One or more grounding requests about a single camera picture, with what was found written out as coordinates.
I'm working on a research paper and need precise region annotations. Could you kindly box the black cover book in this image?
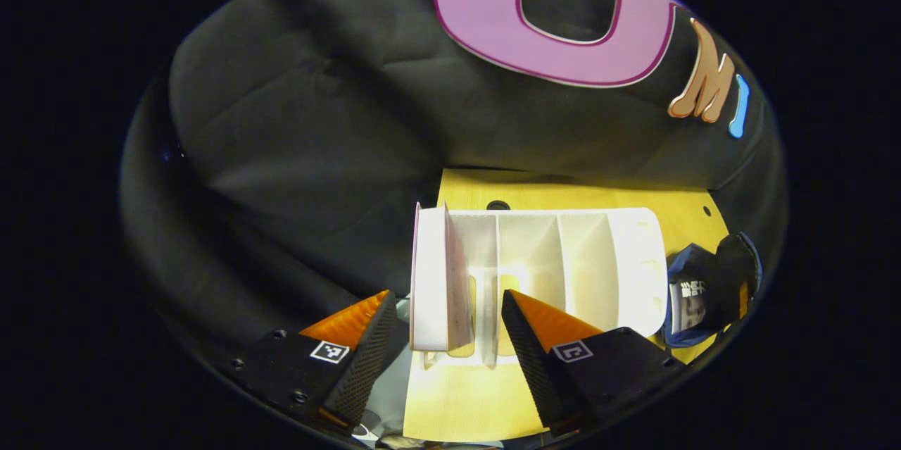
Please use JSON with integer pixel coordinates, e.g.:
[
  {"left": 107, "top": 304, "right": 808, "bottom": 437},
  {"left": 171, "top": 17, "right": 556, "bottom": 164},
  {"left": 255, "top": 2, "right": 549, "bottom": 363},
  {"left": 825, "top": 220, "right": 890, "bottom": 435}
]
[{"left": 669, "top": 280, "right": 709, "bottom": 335}]

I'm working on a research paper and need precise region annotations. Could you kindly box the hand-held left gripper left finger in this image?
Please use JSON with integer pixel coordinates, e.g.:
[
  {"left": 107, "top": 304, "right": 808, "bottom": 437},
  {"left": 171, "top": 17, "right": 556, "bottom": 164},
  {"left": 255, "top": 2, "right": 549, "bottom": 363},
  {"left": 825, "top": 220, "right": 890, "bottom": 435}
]
[{"left": 225, "top": 289, "right": 398, "bottom": 433}]

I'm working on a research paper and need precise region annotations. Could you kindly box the black backdrop cloth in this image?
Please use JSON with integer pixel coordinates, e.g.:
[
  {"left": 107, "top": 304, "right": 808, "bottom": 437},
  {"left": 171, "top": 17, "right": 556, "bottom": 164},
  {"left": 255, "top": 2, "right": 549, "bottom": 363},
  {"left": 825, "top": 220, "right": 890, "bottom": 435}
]
[{"left": 120, "top": 0, "right": 786, "bottom": 366}]

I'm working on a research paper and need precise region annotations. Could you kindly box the pink cover book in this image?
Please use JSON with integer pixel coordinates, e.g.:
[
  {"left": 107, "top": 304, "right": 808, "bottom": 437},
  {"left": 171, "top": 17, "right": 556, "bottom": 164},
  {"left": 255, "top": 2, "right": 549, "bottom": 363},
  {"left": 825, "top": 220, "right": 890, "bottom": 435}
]
[{"left": 410, "top": 202, "right": 474, "bottom": 354}]

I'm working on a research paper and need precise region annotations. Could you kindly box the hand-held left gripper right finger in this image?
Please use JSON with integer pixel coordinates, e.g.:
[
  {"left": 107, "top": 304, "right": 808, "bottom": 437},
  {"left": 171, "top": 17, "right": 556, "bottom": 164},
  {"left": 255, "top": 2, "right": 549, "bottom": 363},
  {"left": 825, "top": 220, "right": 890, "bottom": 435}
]
[{"left": 501, "top": 288, "right": 687, "bottom": 439}]

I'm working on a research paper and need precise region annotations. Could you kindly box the blue schoolbag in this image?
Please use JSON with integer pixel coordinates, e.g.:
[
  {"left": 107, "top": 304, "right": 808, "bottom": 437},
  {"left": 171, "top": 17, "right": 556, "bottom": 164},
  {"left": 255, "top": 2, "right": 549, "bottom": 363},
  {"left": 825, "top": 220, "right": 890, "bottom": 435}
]
[{"left": 662, "top": 232, "right": 763, "bottom": 349}]

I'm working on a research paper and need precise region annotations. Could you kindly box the white bookshelf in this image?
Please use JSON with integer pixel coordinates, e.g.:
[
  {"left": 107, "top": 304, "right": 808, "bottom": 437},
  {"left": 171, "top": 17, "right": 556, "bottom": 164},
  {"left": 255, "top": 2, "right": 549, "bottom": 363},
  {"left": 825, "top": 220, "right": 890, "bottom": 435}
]
[{"left": 415, "top": 207, "right": 668, "bottom": 370}]

